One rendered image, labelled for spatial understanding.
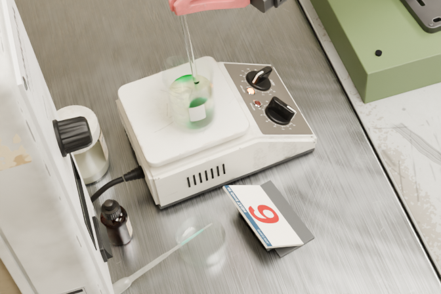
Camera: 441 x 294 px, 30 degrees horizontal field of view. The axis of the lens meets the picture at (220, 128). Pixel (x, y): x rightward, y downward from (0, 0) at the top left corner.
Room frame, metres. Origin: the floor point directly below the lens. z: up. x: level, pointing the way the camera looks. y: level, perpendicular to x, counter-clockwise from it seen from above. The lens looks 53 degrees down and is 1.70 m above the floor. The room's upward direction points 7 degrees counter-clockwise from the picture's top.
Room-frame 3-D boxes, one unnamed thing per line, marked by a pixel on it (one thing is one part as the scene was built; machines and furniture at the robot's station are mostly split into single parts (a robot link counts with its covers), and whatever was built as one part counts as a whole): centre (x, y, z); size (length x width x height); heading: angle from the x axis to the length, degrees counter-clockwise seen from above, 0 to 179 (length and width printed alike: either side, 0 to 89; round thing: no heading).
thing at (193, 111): (0.56, 0.03, 1.02); 0.06 x 0.05 x 0.08; 39
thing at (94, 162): (0.58, 0.16, 0.94); 0.06 x 0.06 x 0.08
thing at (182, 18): (0.57, 0.02, 1.09); 0.01 x 0.01 x 0.20
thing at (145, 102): (0.58, 0.04, 0.98); 0.12 x 0.12 x 0.01; 16
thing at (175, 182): (0.58, 0.01, 0.94); 0.22 x 0.13 x 0.08; 106
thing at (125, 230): (0.48, 0.13, 0.94); 0.03 x 0.03 x 0.07
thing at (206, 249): (0.45, 0.04, 0.91); 0.06 x 0.06 x 0.02
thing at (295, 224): (0.47, -0.04, 0.92); 0.09 x 0.06 x 0.04; 24
